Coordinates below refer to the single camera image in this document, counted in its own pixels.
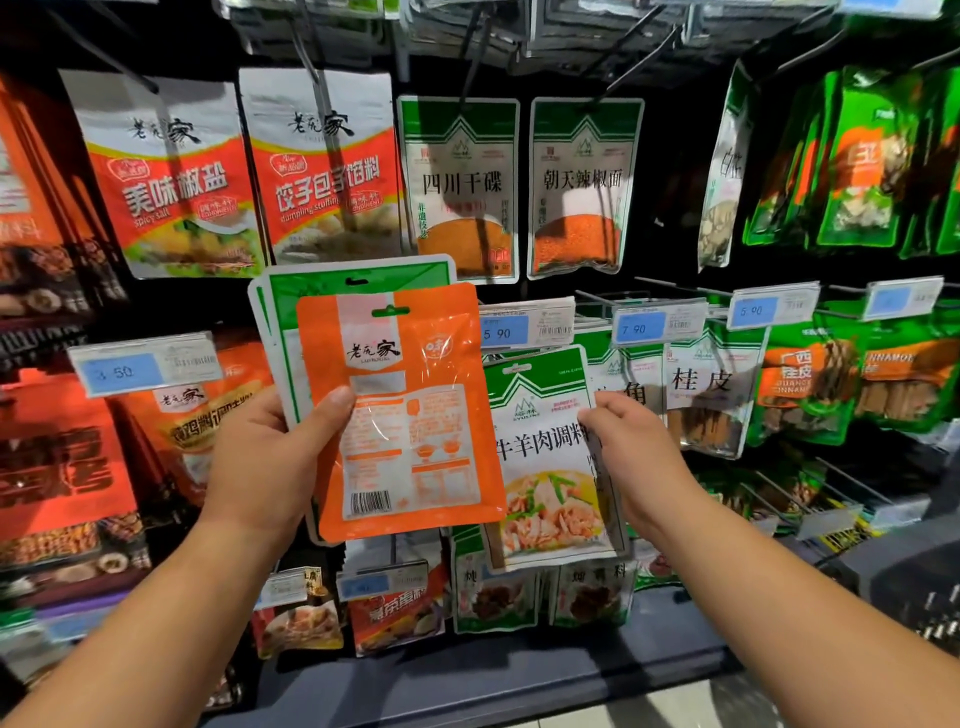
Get green white stew seasoning packet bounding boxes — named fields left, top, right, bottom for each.
left=247, top=252, right=459, bottom=422

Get row of green white packets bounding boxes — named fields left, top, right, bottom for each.
left=547, top=450, right=872, bottom=632

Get green meat stew seasoning packet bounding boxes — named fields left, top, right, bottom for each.
left=483, top=345, right=624, bottom=572

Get clear cinnamon packets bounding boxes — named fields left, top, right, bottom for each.
left=664, top=315, right=771, bottom=459

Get clear chili powder packets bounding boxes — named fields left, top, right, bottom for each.
left=528, top=97, right=647, bottom=282

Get orange bold-print packets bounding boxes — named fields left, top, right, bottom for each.
left=0, top=75, right=129, bottom=324

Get person's right hand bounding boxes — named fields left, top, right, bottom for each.
left=582, top=390, right=695, bottom=519

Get row of clear green-top packets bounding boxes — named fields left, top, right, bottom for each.
left=450, top=525, right=549, bottom=632

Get orange seasoning packet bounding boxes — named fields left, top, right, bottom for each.
left=295, top=285, right=509, bottom=545

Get clear orange powder packets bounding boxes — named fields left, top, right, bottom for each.
left=396, top=94, right=522, bottom=287

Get black shopping basket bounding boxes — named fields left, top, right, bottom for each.
left=817, top=510, right=960, bottom=647

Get person's left forearm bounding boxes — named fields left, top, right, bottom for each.
left=0, top=517, right=294, bottom=728

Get clear brown-spice packets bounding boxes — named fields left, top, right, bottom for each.
left=577, top=318, right=669, bottom=414

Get white red-label packets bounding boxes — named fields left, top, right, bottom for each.
left=60, top=67, right=269, bottom=282
left=240, top=67, right=407, bottom=267

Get green orange Guangxi cinnamon bags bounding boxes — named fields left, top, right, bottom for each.
left=750, top=315, right=864, bottom=447
left=855, top=307, right=960, bottom=437

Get person's left hand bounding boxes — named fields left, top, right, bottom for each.
left=202, top=382, right=357, bottom=549

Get row of yellow black packets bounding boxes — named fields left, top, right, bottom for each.
left=817, top=525, right=872, bottom=560

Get person's right forearm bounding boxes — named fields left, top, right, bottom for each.
left=630, top=480, right=960, bottom=728

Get clear white-slice packets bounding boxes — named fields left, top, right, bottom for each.
left=697, top=60, right=756, bottom=272

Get green white-slice packets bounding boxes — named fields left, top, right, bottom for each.
left=745, top=63, right=960, bottom=257

